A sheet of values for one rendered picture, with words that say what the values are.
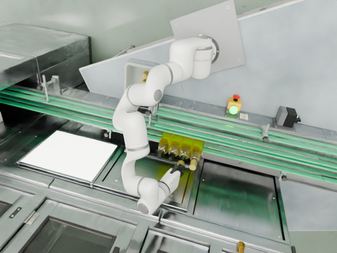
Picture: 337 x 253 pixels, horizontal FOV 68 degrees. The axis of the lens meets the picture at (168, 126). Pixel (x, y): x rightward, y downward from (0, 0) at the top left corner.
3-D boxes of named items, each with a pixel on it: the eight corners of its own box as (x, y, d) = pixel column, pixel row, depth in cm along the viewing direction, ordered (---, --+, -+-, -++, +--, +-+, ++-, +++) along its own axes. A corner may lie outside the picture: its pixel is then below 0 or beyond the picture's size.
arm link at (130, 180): (153, 141, 93) (161, 192, 98) (127, 139, 100) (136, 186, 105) (139, 149, 86) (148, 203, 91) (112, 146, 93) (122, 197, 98)
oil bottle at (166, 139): (166, 132, 149) (156, 153, 131) (167, 124, 146) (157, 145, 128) (175, 134, 148) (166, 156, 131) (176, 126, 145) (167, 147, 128)
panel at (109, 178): (56, 132, 157) (16, 166, 129) (56, 128, 156) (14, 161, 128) (197, 167, 144) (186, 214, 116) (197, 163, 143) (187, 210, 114)
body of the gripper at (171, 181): (166, 203, 106) (179, 188, 115) (170, 185, 101) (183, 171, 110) (152, 195, 109) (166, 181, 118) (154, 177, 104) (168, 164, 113)
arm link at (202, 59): (190, 70, 120) (186, 81, 107) (191, 41, 114) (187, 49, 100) (211, 71, 119) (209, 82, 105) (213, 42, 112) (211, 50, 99)
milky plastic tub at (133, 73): (129, 93, 157) (123, 98, 149) (130, 57, 145) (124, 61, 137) (155, 99, 154) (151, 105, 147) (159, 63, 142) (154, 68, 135)
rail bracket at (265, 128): (259, 127, 134) (260, 141, 122) (263, 116, 130) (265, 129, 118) (266, 129, 133) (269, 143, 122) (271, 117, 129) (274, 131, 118)
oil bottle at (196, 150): (194, 139, 147) (188, 161, 129) (196, 131, 144) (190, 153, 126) (204, 141, 146) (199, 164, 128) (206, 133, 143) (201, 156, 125)
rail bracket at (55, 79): (61, 90, 165) (37, 105, 146) (57, 65, 156) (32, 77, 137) (67, 91, 164) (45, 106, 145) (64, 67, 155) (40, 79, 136)
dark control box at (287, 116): (275, 117, 142) (276, 124, 135) (280, 105, 137) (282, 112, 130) (290, 120, 140) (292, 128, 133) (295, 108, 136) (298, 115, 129)
